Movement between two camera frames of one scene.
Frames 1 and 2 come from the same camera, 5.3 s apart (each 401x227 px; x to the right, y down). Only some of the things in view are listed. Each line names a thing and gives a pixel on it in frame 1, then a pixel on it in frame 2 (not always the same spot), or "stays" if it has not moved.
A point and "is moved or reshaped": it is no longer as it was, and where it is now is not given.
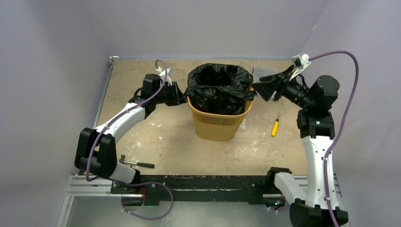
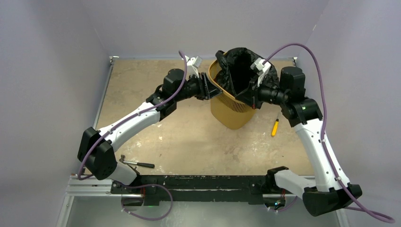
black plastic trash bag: (218, 89) is moved or reshaped
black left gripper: (177, 98) → (207, 90)
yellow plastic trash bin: (219, 127) → (226, 112)
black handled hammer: (143, 164) stays
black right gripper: (269, 84) → (251, 96)
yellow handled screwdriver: (275, 126) stays
